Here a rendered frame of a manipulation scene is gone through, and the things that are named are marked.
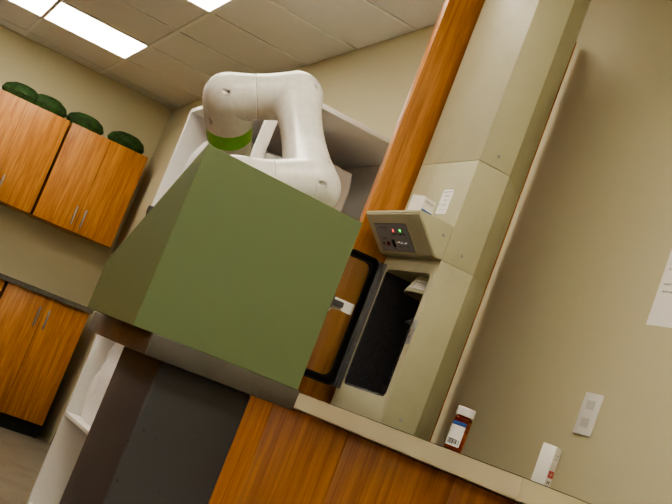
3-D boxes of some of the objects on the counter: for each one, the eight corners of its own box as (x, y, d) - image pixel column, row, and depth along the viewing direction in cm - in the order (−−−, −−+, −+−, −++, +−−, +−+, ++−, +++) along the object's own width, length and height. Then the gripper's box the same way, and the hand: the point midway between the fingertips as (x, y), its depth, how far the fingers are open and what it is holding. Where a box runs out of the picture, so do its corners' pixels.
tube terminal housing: (398, 431, 320) (484, 198, 331) (454, 453, 291) (547, 196, 302) (329, 404, 310) (421, 164, 321) (380, 424, 281) (479, 159, 292)
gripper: (298, 267, 272) (367, 298, 280) (263, 263, 294) (327, 292, 303) (287, 294, 271) (356, 325, 279) (253, 288, 293) (317, 316, 302)
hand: (338, 306), depth 291 cm, fingers open, 13 cm apart
